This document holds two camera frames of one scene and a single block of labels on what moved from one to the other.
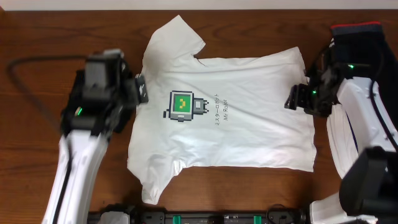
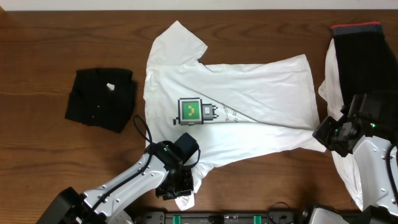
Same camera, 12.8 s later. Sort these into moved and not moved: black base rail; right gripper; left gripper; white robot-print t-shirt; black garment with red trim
Moved: white robot-print t-shirt; right gripper; left gripper
Not moved: black garment with red trim; black base rail
